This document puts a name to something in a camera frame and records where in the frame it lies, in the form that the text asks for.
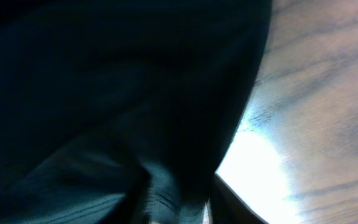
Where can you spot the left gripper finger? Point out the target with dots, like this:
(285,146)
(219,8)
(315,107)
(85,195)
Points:
(227,208)

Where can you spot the black orange-lined jersey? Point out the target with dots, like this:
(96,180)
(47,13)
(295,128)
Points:
(121,111)

